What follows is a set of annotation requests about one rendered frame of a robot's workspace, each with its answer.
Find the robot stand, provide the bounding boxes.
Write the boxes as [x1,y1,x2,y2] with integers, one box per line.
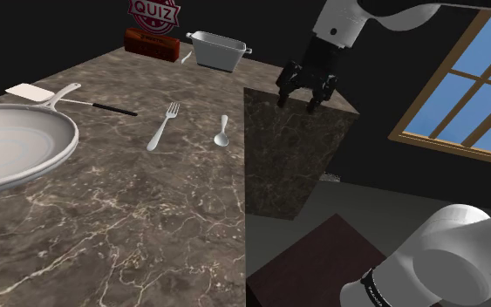
[245,213,389,307]

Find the wooden framed window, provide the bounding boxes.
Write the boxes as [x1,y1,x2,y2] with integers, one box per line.
[387,9,491,169]

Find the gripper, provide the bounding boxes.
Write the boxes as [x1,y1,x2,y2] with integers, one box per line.
[275,34,340,115]

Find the red-brown box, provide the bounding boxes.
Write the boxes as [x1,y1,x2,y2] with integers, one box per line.
[123,27,181,64]

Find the white rectangular baking dish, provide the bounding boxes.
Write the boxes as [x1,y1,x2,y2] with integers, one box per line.
[185,30,254,74]

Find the silver fork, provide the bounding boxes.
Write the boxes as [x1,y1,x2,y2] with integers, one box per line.
[146,101,181,153]

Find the white frying pan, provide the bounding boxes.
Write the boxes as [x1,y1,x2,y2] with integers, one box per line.
[0,82,83,197]

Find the silver spoon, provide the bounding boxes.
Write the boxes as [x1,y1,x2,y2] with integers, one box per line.
[213,113,230,148]

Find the red round sign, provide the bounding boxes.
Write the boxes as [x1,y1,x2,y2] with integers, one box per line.
[126,0,181,37]

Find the white spatula with black handle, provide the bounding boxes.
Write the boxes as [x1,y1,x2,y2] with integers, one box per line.
[4,82,139,118]

